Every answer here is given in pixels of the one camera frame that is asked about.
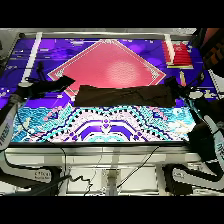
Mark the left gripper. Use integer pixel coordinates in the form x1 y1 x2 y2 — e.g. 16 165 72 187
49 75 76 93

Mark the dark brown garment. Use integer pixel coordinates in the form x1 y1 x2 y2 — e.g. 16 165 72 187
73 84 177 108

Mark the silver frame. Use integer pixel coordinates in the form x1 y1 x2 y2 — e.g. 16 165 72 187
0 142 224 196

